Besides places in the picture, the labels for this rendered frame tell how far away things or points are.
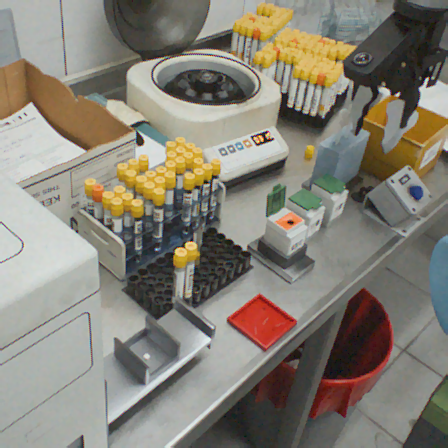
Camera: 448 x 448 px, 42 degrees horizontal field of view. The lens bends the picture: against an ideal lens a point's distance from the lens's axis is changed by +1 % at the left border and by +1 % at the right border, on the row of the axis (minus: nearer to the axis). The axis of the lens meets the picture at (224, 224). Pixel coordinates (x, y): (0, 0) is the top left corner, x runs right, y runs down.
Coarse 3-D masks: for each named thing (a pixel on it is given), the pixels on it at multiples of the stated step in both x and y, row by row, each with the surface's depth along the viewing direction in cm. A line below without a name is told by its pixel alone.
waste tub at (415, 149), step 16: (384, 112) 114; (432, 112) 109; (368, 128) 105; (416, 128) 113; (432, 128) 110; (368, 144) 106; (400, 144) 102; (416, 144) 100; (432, 144) 104; (368, 160) 108; (384, 160) 105; (400, 160) 103; (416, 160) 101; (432, 160) 109; (384, 176) 107
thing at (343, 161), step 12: (348, 132) 100; (360, 132) 100; (324, 144) 96; (348, 144) 97; (360, 144) 100; (324, 156) 97; (336, 156) 95; (348, 156) 98; (360, 156) 103; (324, 168) 98; (336, 168) 96; (348, 168) 101; (312, 180) 101; (348, 180) 104; (360, 180) 105; (348, 192) 103
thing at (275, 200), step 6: (276, 186) 82; (282, 186) 83; (276, 192) 82; (282, 192) 84; (270, 198) 82; (276, 198) 83; (282, 198) 85; (270, 204) 83; (276, 204) 84; (282, 204) 85; (270, 210) 83; (276, 210) 85
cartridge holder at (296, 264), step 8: (256, 240) 89; (248, 248) 88; (256, 248) 88; (264, 248) 86; (272, 248) 85; (304, 248) 86; (256, 256) 88; (264, 256) 87; (272, 256) 85; (280, 256) 84; (288, 256) 84; (296, 256) 85; (304, 256) 87; (272, 264) 86; (280, 264) 85; (288, 264) 85; (296, 264) 86; (304, 264) 86; (312, 264) 87; (280, 272) 85; (288, 272) 84; (296, 272) 85; (304, 272) 86; (288, 280) 85
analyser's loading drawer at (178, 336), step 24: (192, 312) 71; (144, 336) 70; (168, 336) 66; (192, 336) 71; (120, 360) 67; (144, 360) 67; (168, 360) 67; (120, 384) 64; (144, 384) 65; (120, 408) 62
